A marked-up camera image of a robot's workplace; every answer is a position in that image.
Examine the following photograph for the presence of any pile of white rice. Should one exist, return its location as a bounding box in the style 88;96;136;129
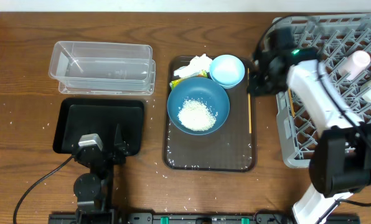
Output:
177;100;216;131

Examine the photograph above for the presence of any light blue small bowl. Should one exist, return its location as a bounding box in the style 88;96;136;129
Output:
210;55;245;89

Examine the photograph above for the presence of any clear plastic bin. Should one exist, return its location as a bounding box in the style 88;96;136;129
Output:
49;41;156;95

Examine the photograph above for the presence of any wooden chopstick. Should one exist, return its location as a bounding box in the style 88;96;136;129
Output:
288;88;295;118
247;68;252;134

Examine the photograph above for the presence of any grey dishwasher rack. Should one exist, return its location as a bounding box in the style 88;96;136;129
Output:
273;14;371;168

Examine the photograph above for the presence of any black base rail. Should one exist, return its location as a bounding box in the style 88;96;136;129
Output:
47;211;361;224

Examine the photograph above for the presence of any black plastic bin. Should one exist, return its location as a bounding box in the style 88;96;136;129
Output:
52;98;144;156

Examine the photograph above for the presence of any pink cup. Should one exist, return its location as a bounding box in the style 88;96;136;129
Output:
339;50;371;80

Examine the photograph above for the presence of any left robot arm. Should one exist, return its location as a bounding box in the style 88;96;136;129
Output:
72;125;128;213

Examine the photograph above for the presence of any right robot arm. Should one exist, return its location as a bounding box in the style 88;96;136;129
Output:
247;48;371;223

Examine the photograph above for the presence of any crumpled white tissue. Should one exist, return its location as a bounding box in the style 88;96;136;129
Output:
174;54;213;78

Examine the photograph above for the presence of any yellow green wrapper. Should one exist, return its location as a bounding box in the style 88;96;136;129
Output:
169;70;208;89

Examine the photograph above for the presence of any dark brown serving tray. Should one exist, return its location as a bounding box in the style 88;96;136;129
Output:
162;58;257;172

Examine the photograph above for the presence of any dark blue bowl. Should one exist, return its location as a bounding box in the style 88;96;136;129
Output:
167;77;230;136

